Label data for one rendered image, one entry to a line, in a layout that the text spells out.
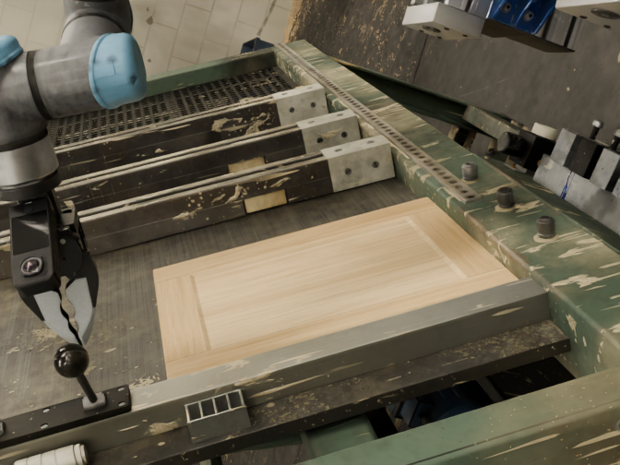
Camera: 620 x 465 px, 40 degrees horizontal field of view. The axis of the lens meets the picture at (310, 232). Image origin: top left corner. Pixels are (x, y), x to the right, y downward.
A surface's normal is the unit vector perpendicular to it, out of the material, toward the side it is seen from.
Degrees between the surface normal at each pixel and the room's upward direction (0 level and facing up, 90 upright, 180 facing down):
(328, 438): 59
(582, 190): 0
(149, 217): 90
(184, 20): 90
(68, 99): 94
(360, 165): 90
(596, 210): 0
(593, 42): 0
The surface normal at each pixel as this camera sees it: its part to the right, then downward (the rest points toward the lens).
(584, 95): -0.92, -0.24
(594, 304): -0.18, -0.90
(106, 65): 0.04, 0.04
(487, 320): 0.22, 0.35
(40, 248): -0.10, -0.59
